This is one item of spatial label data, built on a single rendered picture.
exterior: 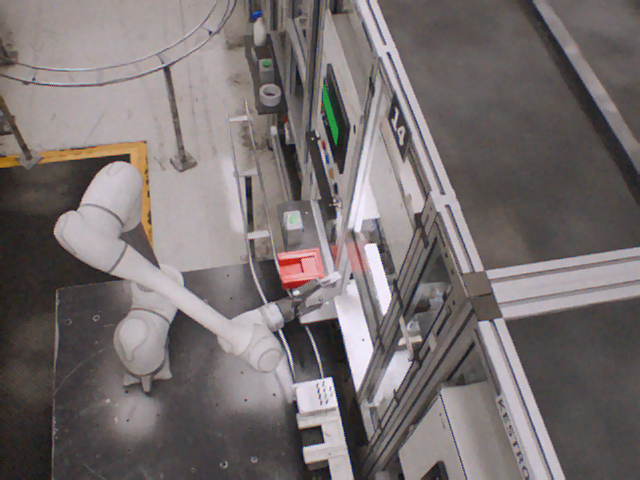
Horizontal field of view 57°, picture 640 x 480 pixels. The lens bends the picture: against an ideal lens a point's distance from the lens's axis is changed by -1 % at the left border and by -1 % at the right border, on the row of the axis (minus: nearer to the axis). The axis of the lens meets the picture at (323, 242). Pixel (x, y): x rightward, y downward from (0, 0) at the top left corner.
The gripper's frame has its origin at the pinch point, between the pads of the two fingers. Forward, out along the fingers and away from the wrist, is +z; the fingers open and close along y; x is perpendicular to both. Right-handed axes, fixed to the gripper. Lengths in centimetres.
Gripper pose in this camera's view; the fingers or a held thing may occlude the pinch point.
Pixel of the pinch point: (332, 285)
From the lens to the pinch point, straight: 201.7
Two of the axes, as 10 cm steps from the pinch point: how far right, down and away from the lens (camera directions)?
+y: -0.5, -6.1, -7.9
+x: -5.0, -6.7, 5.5
